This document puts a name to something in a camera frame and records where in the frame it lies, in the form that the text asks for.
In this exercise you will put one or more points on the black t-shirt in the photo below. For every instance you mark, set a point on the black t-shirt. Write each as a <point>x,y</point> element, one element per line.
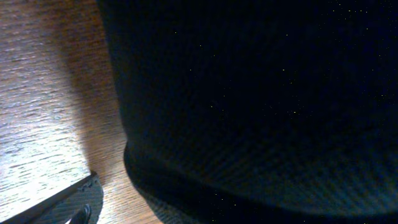
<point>258,111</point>

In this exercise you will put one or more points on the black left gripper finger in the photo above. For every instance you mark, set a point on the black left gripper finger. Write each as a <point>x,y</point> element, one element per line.
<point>80,203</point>

